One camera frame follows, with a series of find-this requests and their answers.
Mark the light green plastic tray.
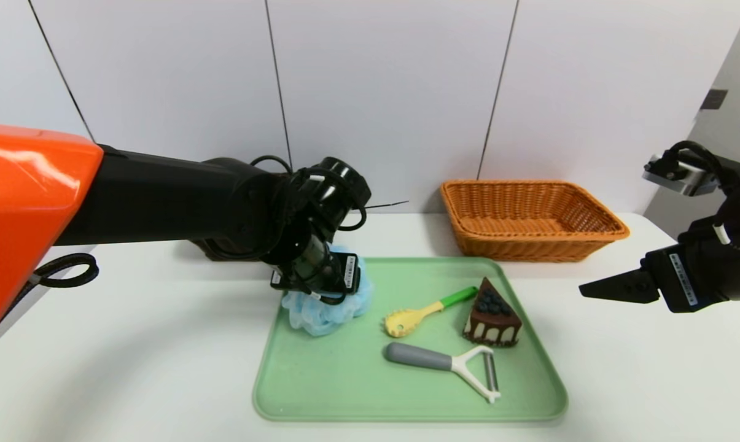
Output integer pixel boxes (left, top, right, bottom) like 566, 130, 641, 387
253, 257, 568, 423

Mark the light blue bath loofah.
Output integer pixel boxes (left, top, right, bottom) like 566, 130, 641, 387
282, 246, 374, 337

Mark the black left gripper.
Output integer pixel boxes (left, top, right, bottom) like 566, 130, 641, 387
270, 233, 361, 295

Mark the chocolate blueberry cake slice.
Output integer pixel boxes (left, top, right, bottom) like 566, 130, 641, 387
462, 277, 523, 347

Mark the yellow green pasta spoon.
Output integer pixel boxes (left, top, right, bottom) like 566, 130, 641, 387
384, 286, 478, 338

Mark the thick black left arm hose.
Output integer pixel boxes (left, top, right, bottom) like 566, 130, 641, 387
14, 253, 99, 308

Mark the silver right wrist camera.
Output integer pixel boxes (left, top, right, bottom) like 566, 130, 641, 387
643, 153, 723, 197

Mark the orange wicker basket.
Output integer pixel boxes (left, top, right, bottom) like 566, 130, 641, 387
440, 180, 629, 263

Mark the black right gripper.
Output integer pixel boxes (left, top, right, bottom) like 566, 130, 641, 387
578, 230, 740, 314

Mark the grey handled white peeler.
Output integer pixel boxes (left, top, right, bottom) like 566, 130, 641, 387
385, 341, 501, 403

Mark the dark brown wicker basket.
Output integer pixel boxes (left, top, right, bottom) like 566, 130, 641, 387
189, 238, 224, 262

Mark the thin black left wrist cable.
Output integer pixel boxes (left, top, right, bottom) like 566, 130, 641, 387
250, 155, 370, 233

